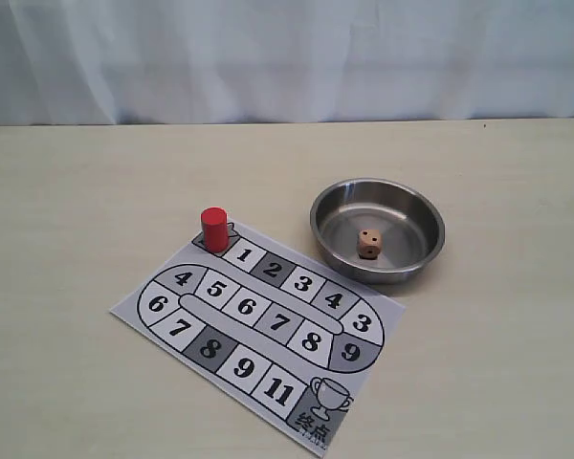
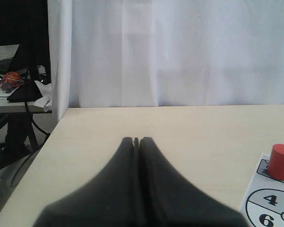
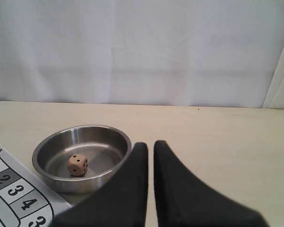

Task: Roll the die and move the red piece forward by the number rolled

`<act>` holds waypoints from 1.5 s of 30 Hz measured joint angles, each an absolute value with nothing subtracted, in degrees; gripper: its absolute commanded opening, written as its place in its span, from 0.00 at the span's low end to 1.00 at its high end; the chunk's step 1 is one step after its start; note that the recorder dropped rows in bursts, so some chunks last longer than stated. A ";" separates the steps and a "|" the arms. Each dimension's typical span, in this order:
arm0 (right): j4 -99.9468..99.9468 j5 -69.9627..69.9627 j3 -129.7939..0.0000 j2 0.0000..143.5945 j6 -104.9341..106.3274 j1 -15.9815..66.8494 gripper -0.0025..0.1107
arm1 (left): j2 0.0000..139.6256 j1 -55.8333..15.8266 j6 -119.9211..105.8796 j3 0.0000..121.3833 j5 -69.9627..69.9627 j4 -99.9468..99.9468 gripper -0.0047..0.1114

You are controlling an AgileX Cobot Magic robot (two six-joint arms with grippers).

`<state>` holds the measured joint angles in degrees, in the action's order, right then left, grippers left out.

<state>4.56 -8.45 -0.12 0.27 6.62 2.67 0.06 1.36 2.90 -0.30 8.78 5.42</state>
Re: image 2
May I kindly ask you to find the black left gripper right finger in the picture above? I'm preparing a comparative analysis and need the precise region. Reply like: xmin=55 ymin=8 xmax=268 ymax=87
xmin=138 ymin=137 xmax=247 ymax=227

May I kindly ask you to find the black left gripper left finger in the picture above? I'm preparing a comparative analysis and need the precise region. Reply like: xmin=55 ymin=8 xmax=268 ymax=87
xmin=34 ymin=137 xmax=139 ymax=227

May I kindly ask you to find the red cylinder game piece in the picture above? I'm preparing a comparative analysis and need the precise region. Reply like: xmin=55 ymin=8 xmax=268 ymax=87
xmin=267 ymin=144 xmax=284 ymax=181

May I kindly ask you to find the printed number game board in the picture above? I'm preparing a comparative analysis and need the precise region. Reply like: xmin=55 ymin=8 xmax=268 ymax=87
xmin=239 ymin=154 xmax=284 ymax=227

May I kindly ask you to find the crumpled white paper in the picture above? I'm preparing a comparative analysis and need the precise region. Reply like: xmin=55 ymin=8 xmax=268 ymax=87
xmin=34 ymin=80 xmax=52 ymax=112

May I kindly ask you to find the black cloth on table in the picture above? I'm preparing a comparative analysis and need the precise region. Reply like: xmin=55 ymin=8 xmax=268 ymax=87
xmin=7 ymin=81 xmax=42 ymax=103

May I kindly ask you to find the white curtain backdrop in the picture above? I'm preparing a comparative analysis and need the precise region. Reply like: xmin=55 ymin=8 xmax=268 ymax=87
xmin=48 ymin=0 xmax=284 ymax=120

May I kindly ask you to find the grey side table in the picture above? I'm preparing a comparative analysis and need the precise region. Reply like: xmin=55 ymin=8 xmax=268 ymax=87
xmin=0 ymin=98 xmax=52 ymax=114

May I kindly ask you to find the black hanging cable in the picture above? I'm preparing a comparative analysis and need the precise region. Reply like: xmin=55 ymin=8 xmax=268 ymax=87
xmin=9 ymin=66 xmax=50 ymax=187

